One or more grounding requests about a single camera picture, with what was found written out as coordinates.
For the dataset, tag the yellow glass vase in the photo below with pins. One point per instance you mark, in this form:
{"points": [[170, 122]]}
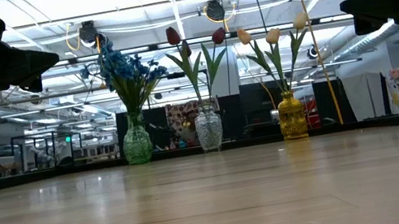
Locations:
{"points": [[292, 118]]}

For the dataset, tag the small black ceiling reel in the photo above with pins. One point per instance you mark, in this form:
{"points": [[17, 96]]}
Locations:
{"points": [[312, 52]]}

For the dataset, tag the white hanging cloth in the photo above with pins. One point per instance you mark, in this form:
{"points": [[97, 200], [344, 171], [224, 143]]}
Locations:
{"points": [[365, 93]]}

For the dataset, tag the long ceiling light strip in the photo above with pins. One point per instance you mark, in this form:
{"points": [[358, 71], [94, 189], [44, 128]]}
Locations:
{"points": [[331, 18]]}

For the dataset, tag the red patterned panel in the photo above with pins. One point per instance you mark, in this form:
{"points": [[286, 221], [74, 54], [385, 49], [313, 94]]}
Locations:
{"points": [[179, 115]]}

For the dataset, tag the silver air duct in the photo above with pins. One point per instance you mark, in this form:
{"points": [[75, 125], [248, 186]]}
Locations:
{"points": [[376, 37]]}

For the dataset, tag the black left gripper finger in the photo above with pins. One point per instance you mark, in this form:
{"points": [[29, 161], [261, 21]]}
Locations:
{"points": [[22, 63], [34, 84]]}

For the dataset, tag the clear glass vase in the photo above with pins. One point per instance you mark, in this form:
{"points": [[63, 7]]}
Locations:
{"points": [[210, 130]]}

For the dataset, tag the green glass vase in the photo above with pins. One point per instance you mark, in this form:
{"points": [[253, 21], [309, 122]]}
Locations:
{"points": [[137, 143]]}

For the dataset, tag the white pillar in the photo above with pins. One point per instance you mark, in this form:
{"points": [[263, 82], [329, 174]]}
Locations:
{"points": [[235, 68]]}

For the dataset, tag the dark red artificial tulip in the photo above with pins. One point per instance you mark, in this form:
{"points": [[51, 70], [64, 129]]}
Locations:
{"points": [[172, 35], [186, 48], [218, 35]]}

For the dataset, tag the green exit sign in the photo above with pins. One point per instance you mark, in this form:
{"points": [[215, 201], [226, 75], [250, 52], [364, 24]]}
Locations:
{"points": [[68, 139]]}

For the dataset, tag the black partition panel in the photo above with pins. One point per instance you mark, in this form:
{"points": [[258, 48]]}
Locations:
{"points": [[323, 100], [254, 96], [156, 123]]}

